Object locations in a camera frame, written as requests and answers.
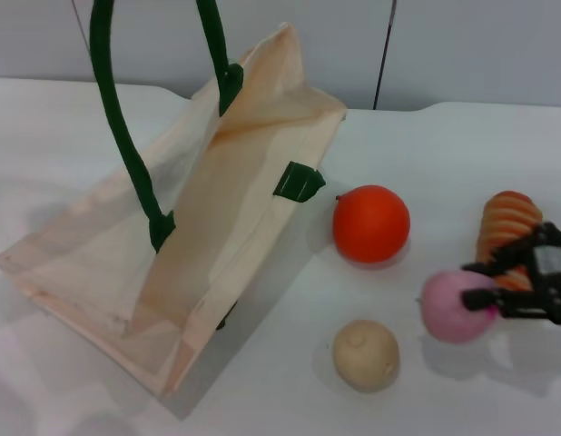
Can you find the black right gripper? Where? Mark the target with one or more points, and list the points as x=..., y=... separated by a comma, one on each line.
x=553, y=268

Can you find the pink peach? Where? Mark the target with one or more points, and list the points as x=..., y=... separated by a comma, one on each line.
x=444, y=313

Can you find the orange striped bread loaf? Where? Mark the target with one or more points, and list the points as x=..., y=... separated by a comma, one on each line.
x=503, y=218

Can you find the orange fruit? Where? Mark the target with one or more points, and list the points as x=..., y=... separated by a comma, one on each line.
x=371, y=224

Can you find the beige potato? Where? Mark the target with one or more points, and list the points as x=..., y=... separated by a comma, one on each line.
x=366, y=356

